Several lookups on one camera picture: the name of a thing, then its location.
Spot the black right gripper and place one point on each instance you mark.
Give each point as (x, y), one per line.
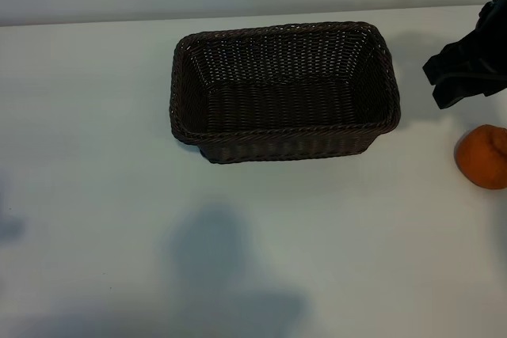
(489, 53)

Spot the orange fruit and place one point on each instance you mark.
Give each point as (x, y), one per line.
(479, 160)

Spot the dark brown wicker basket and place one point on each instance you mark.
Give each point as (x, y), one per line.
(285, 96)

